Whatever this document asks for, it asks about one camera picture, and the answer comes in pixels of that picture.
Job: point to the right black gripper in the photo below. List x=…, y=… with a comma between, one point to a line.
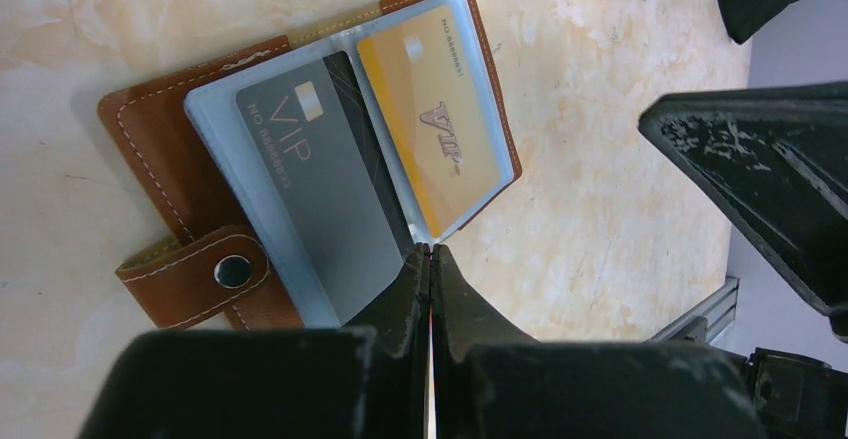
x=794, y=396

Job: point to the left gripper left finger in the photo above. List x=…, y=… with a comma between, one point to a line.
x=394, y=403

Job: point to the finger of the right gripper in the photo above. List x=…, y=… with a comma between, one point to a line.
x=774, y=161

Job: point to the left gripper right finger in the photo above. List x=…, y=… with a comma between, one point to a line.
x=461, y=320

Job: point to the brown leather card holder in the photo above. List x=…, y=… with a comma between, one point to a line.
x=229, y=251

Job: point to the grey VIP card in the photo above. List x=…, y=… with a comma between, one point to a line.
x=317, y=141

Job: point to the aluminium frame rail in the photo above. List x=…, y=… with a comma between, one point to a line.
x=707, y=320

